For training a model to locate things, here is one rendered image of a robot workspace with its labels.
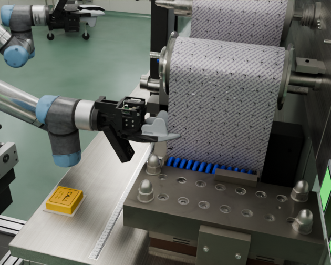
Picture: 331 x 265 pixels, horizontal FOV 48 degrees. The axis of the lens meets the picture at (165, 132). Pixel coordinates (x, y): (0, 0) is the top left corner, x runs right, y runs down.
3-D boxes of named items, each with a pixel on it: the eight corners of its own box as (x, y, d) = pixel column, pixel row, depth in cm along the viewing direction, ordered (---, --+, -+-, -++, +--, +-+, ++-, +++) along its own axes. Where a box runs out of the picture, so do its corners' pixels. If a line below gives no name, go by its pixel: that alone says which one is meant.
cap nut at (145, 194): (140, 190, 80) (140, 173, 78) (156, 193, 80) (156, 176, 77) (134, 201, 77) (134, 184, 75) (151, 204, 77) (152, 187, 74)
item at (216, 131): (166, 158, 93) (169, 91, 84) (261, 174, 88) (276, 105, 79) (166, 159, 93) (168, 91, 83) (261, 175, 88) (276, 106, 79)
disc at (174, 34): (175, 82, 96) (178, 24, 89) (177, 82, 96) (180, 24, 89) (161, 104, 84) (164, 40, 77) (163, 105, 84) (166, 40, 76)
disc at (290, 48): (276, 95, 91) (289, 35, 84) (278, 95, 91) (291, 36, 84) (277, 121, 79) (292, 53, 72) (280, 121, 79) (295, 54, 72)
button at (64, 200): (59, 192, 99) (58, 185, 98) (83, 197, 97) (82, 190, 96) (45, 209, 93) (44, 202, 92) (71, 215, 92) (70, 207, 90)
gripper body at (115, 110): (138, 112, 83) (89, 104, 86) (139, 144, 88) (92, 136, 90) (148, 98, 90) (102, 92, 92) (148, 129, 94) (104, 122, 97)
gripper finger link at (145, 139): (155, 140, 85) (120, 133, 87) (155, 145, 86) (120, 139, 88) (161, 130, 89) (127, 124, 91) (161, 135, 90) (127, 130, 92)
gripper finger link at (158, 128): (178, 123, 83) (140, 117, 85) (177, 145, 86) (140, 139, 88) (182, 117, 86) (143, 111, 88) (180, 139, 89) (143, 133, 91)
